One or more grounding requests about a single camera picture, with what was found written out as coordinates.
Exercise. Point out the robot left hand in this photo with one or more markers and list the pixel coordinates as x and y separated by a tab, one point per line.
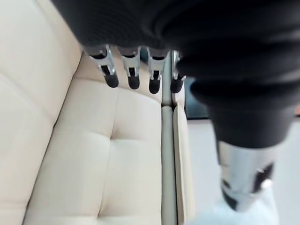
211	35

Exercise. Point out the cream tufted sofa seat cushion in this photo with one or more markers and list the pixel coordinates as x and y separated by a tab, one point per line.
100	152

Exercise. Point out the cream sofa backrest cushion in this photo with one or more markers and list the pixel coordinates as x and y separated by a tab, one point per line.
28	82

